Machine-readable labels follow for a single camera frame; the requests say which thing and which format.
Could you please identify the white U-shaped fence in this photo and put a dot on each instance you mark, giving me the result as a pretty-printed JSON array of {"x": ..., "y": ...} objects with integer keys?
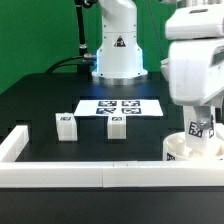
[{"x": 15, "y": 174}]

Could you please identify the white marker sheet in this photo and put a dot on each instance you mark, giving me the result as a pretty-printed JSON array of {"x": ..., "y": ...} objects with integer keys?
[{"x": 132, "y": 107}]

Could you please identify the white round stool seat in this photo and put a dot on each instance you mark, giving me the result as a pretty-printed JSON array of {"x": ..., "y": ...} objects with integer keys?
[{"x": 175, "y": 149}]

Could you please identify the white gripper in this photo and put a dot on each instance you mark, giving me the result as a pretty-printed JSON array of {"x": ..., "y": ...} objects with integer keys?
[{"x": 196, "y": 59}]

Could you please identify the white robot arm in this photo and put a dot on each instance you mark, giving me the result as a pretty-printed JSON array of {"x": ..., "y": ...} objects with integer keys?
[{"x": 119, "y": 59}]

